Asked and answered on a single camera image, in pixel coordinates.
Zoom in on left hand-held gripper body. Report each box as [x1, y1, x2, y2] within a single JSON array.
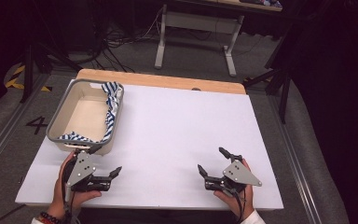
[[62, 149, 112, 193]]

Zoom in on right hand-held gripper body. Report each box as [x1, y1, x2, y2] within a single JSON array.
[[204, 159, 263, 198]]

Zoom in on beige plastic basket grey rim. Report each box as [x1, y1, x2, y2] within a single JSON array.
[[45, 77, 125, 156]]

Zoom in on blue white striped baby romper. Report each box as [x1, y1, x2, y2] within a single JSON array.
[[57, 81, 124, 145]]

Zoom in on person's right hand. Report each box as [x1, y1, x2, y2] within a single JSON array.
[[213, 158, 255, 220]]

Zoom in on person's left hand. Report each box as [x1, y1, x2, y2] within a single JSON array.
[[48, 151, 103, 218]]

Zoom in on black metal stand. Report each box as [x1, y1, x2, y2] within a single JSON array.
[[241, 31, 293, 124]]

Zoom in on wooden table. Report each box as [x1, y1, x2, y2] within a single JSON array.
[[75, 68, 247, 95]]

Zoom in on black tripod stand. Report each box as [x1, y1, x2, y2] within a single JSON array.
[[20, 40, 83, 104]]

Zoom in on black curtain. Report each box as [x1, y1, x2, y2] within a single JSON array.
[[273, 0, 358, 224], [0, 0, 35, 116]]

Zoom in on small colourful items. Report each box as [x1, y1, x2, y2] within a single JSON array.
[[239, 0, 283, 8]]

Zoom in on left hand-held gripper cable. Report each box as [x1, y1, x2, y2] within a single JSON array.
[[60, 161, 77, 224]]

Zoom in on hand-held gripper cable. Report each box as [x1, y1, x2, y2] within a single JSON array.
[[60, 161, 77, 224], [229, 186, 248, 224]]

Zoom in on right hand-held gripper cable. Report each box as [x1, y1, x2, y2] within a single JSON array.
[[229, 186, 248, 224]]

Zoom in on metal floor rail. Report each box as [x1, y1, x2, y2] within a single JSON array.
[[0, 73, 50, 185], [267, 94, 323, 224]]

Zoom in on dark bead bracelet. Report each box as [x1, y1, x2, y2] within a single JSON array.
[[38, 211, 64, 224]]

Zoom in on black floor cable bundle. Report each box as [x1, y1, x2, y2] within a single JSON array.
[[83, 6, 166, 73]]

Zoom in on white metal table frame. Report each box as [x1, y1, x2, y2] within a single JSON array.
[[153, 0, 283, 78]]

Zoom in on white cable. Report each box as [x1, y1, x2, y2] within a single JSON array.
[[134, 7, 166, 40]]

